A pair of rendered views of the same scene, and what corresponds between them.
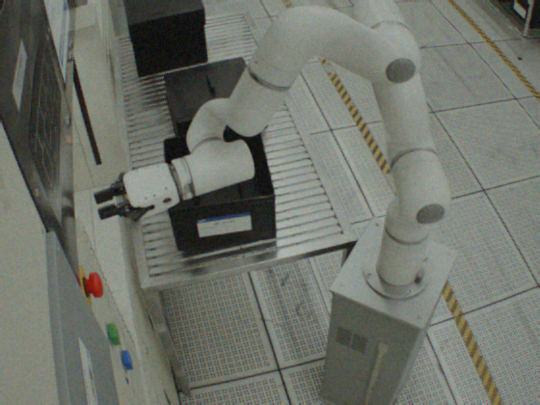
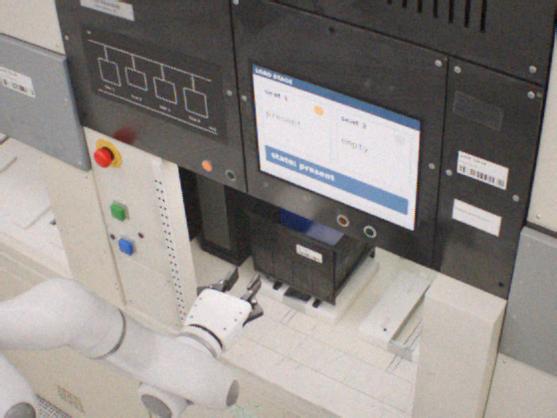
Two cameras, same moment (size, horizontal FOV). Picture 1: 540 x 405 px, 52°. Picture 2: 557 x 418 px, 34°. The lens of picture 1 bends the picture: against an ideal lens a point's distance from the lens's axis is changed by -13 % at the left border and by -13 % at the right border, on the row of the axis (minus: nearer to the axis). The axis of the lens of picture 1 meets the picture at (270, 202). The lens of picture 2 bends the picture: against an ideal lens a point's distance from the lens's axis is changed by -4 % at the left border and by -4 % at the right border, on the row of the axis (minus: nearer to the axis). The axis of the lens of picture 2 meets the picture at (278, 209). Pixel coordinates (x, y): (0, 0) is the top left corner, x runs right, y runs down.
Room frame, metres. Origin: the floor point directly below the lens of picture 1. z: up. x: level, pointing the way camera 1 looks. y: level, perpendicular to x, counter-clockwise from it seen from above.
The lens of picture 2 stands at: (1.76, -0.39, 2.47)
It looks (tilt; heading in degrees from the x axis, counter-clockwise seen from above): 43 degrees down; 139
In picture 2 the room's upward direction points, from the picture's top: 4 degrees counter-clockwise
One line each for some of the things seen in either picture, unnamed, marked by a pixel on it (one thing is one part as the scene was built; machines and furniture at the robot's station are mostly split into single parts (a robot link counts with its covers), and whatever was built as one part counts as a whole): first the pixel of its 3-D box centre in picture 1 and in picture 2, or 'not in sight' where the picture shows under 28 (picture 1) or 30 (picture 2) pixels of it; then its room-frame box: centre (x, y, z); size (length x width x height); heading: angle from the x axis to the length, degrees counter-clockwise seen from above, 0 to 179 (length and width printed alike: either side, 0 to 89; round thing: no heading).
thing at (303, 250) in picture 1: (214, 189); not in sight; (1.60, 0.20, 0.38); 1.30 x 0.60 x 0.76; 13
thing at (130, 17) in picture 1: (164, 26); not in sight; (2.00, 0.37, 0.89); 0.29 x 0.29 x 0.25; 15
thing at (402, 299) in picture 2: not in sight; (422, 318); (0.97, 0.70, 0.89); 0.22 x 0.21 x 0.04; 103
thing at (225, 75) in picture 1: (212, 94); not in sight; (1.61, 0.17, 0.83); 0.29 x 0.29 x 0.13; 14
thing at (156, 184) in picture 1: (153, 188); (215, 321); (0.86, 0.23, 1.19); 0.11 x 0.10 x 0.07; 110
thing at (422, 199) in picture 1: (418, 202); not in sight; (0.89, -0.33, 1.07); 0.19 x 0.12 x 0.24; 2
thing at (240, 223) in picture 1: (218, 187); not in sight; (1.17, 0.14, 0.85); 0.28 x 0.28 x 0.17; 8
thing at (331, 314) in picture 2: not in sight; (317, 274); (0.71, 0.64, 0.89); 0.22 x 0.21 x 0.04; 103
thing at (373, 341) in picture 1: (380, 337); not in sight; (0.92, -0.33, 0.38); 0.28 x 0.28 x 0.76; 58
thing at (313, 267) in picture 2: not in sight; (316, 221); (0.71, 0.64, 1.06); 0.24 x 0.20 x 0.32; 13
